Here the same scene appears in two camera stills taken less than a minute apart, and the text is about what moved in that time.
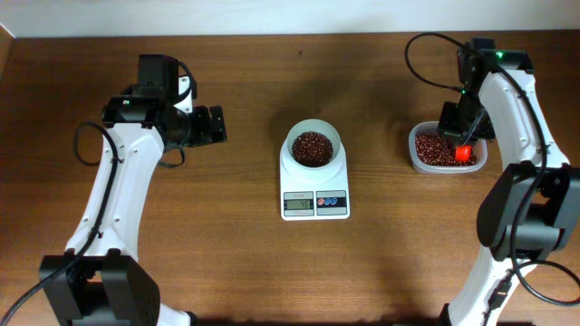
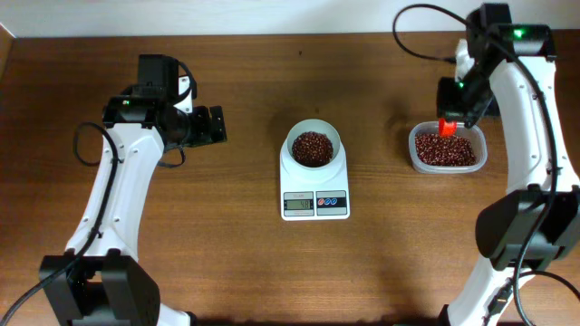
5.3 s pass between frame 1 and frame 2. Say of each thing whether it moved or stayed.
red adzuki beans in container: stayed
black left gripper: stayed
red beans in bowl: stayed
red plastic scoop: moved
